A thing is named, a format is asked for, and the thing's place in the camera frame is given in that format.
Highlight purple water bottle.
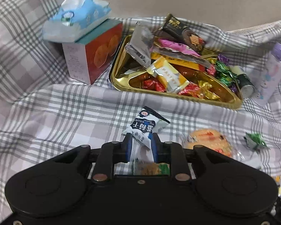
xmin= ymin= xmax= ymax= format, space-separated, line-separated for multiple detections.
xmin=252 ymin=43 xmax=281 ymax=107

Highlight pink snack packet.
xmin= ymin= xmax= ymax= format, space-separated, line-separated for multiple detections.
xmin=156 ymin=38 xmax=200 ymax=57

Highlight blue tissue pack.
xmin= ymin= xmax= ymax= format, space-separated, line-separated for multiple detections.
xmin=43 ymin=0 xmax=111 ymax=43

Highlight gold wrapped candies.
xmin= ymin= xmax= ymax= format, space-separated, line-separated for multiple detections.
xmin=197 ymin=56 xmax=220 ymax=101

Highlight purple wrapped candies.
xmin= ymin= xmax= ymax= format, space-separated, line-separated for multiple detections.
xmin=217 ymin=54 xmax=238 ymax=94

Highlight gold snack tray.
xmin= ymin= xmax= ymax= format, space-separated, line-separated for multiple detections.
xmin=110 ymin=36 xmax=243 ymax=109

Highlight red wrapped candies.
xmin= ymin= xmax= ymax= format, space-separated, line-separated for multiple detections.
xmin=141 ymin=64 xmax=217 ymax=98

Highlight dark green drink can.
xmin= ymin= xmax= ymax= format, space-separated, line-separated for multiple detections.
xmin=230 ymin=66 xmax=255 ymax=99

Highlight green wrapped candies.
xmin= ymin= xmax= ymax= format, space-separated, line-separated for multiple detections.
xmin=215 ymin=61 xmax=237 ymax=87

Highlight black chocolate wafer packet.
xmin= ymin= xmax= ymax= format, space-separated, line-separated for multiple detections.
xmin=161 ymin=14 xmax=206 ymax=54

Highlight silver foil snack packet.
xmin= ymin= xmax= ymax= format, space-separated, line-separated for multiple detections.
xmin=125 ymin=23 xmax=154 ymax=68

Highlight yellow white pastry packet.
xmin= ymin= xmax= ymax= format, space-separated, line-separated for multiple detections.
xmin=147 ymin=57 xmax=190 ymax=94

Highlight orange long snack bar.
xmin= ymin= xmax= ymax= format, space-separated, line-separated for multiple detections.
xmin=151 ymin=52 xmax=206 ymax=72

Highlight blue white milk candy packet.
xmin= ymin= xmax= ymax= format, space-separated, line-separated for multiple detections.
xmin=122 ymin=106 xmax=170 ymax=163

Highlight green orange snack packet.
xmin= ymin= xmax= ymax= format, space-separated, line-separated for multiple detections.
xmin=133 ymin=159 xmax=170 ymax=176

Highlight red orange pastry box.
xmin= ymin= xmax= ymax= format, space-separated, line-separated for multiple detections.
xmin=62 ymin=19 xmax=123 ymax=85

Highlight green white snack packet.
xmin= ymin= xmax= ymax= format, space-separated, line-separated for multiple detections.
xmin=244 ymin=133 xmax=268 ymax=151

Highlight round rice cracker packet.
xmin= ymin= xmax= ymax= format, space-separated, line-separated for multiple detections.
xmin=183 ymin=128 xmax=232 ymax=158

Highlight grey plaid cloth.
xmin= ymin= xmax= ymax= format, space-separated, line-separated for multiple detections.
xmin=0 ymin=0 xmax=281 ymax=222

